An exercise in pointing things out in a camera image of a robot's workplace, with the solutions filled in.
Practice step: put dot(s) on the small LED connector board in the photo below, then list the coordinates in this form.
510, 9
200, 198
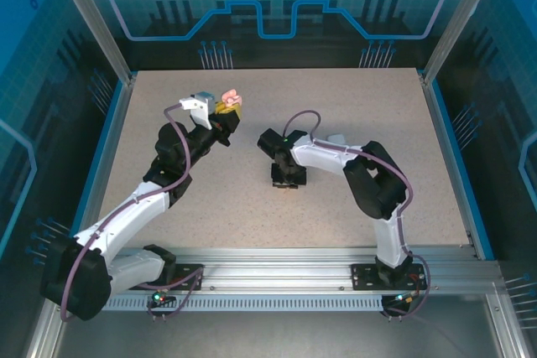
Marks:
400, 300
160, 297

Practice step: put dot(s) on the pink earbud charging case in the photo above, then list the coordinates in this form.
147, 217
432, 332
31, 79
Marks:
230, 97

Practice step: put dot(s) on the aluminium table side rail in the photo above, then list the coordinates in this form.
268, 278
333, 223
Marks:
124, 100
451, 165

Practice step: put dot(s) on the long aluminium mounting rail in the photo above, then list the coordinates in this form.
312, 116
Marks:
272, 268

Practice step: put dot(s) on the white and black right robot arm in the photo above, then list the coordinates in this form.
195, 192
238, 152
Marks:
323, 157

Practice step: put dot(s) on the slotted metal strip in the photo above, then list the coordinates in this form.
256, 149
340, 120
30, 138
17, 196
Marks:
272, 303

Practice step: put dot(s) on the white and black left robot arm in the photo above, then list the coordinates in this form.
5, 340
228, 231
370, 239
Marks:
134, 211

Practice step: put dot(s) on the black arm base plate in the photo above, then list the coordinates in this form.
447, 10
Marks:
365, 276
189, 276

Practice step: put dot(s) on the aluminium frame post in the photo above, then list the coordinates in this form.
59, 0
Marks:
459, 18
94, 18

